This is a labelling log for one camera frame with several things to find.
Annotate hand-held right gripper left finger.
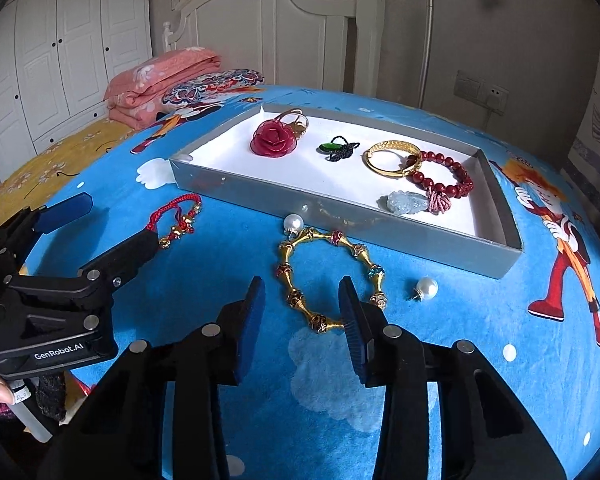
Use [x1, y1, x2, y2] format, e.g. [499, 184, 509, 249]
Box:
[37, 276, 267, 480]

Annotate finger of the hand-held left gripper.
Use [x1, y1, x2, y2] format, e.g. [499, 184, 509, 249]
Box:
[0, 192, 94, 307]
[77, 229, 162, 307]

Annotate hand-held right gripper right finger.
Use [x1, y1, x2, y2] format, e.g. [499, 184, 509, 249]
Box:
[337, 276, 566, 480]

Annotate red string bracelet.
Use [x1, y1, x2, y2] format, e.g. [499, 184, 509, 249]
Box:
[147, 194, 203, 251]

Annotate gold bead bracelet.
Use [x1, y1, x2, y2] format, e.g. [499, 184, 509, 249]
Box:
[277, 227, 388, 333]

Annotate pale jade pendant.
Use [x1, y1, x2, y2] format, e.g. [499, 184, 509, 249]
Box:
[377, 187, 453, 217]

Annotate grey cardboard tray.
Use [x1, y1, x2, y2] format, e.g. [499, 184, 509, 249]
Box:
[169, 102, 523, 281]

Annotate red rose brooch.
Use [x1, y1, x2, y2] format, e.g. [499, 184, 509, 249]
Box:
[250, 119, 298, 158]

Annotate green pendant black cord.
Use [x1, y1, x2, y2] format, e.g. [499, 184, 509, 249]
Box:
[320, 136, 361, 163]

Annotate gold bangle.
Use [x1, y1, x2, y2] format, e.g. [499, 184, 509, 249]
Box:
[363, 141, 423, 177]

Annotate dark red bead bracelet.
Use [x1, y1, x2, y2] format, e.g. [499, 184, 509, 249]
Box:
[405, 150, 474, 198]

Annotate gold hoop earrings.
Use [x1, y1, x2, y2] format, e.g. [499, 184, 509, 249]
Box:
[275, 108, 311, 137]

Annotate yellow floral bed sheet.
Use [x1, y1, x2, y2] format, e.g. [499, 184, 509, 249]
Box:
[0, 119, 136, 211]

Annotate blue printed tablecloth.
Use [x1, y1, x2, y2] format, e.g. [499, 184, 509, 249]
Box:
[0, 84, 600, 480]

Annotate pink folded quilt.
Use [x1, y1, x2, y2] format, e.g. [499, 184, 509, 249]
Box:
[103, 47, 223, 128]

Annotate white wardrobe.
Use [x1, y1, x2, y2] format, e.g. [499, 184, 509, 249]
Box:
[0, 0, 153, 181]

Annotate patterned pillow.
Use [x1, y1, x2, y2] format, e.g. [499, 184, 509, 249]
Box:
[161, 69, 267, 111]

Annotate white bed headboard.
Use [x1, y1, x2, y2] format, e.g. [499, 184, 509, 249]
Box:
[162, 0, 386, 96]

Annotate metal pole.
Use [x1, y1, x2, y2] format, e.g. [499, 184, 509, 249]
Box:
[418, 0, 436, 108]

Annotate printed curtain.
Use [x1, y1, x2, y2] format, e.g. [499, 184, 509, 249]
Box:
[567, 10, 600, 281]

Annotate wall socket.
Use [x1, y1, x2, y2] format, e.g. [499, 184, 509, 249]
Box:
[479, 80, 511, 113]

